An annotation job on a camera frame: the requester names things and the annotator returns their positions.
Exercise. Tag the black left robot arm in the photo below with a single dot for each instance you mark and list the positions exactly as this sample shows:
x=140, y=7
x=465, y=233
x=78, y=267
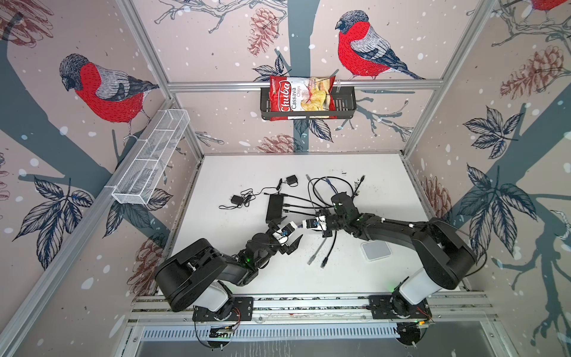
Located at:
x=197, y=275

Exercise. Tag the white wire mesh shelf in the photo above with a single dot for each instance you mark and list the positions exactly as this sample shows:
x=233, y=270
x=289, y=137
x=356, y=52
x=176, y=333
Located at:
x=145, y=171

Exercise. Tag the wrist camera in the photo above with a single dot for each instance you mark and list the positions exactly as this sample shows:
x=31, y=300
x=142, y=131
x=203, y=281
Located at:
x=316, y=223
x=282, y=234

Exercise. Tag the black wall basket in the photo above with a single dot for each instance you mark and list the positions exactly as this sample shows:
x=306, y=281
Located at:
x=343, y=98

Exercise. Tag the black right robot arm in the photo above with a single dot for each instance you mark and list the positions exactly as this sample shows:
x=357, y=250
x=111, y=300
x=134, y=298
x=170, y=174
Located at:
x=446, y=259

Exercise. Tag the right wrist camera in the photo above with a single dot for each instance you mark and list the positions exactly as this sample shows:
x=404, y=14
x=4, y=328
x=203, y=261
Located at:
x=316, y=223

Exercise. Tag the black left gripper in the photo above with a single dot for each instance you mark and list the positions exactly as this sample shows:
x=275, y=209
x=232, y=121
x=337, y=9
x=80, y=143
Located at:
x=284, y=248

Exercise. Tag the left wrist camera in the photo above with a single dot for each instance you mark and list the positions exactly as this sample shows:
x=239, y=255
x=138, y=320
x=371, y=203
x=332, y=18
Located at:
x=282, y=234

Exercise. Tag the small black plug adapter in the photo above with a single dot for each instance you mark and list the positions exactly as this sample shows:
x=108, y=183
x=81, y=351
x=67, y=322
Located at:
x=289, y=181

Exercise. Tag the red cassava chips bag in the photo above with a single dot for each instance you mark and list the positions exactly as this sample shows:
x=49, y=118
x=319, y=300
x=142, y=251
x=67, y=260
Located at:
x=300, y=94

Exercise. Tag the black network switch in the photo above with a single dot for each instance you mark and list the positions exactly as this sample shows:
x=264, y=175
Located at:
x=275, y=207

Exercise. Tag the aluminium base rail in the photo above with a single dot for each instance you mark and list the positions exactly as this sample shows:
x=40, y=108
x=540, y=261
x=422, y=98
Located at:
x=265, y=318

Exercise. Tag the black power adapter with cable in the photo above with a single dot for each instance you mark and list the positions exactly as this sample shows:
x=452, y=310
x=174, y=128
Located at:
x=243, y=199

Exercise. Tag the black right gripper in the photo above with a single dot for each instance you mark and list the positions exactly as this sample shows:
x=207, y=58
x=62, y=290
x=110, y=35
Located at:
x=326, y=233

